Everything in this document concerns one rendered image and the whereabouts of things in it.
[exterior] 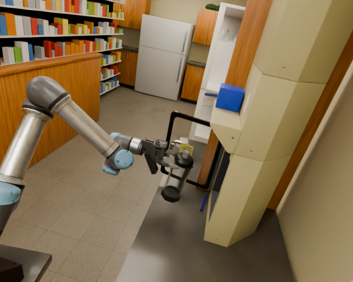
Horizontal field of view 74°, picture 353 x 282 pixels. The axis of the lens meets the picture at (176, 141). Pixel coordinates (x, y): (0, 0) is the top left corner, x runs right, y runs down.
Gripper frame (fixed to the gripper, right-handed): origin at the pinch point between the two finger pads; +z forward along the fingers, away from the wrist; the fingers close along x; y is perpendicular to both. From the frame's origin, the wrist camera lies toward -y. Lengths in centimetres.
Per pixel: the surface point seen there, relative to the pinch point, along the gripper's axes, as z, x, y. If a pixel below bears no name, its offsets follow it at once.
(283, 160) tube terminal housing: 40.6, -2.2, 15.9
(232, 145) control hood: 17.3, -13.0, 21.2
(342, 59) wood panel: 54, 24, 57
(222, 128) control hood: 12.1, -13.0, 26.8
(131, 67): -210, 488, -67
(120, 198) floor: -60, 95, -124
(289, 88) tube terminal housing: 28, -13, 45
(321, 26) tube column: 30, -13, 64
